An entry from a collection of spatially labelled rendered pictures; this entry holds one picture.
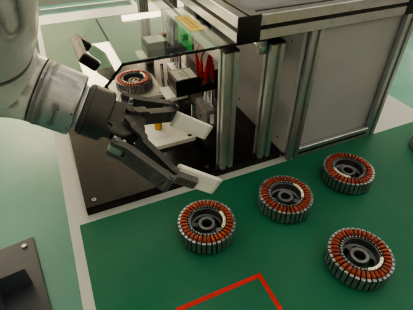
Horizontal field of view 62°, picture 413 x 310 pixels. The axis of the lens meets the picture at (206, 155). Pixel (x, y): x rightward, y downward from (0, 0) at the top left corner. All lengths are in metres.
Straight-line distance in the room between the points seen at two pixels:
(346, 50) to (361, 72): 0.09
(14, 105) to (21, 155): 1.84
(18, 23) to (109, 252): 0.46
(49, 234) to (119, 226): 1.09
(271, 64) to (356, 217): 0.36
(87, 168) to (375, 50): 0.71
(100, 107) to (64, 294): 1.18
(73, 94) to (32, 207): 1.51
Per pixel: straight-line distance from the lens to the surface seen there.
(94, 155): 0.88
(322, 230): 0.74
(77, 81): 0.49
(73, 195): 0.82
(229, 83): 0.68
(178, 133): 0.89
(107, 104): 0.49
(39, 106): 0.48
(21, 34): 0.36
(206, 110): 0.90
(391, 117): 1.15
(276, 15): 0.66
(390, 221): 0.81
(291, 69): 0.77
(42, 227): 1.84
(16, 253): 1.77
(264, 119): 0.77
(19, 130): 2.56
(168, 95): 0.86
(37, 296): 1.61
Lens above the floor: 1.30
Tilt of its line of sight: 39 degrees down
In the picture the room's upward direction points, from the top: straight up
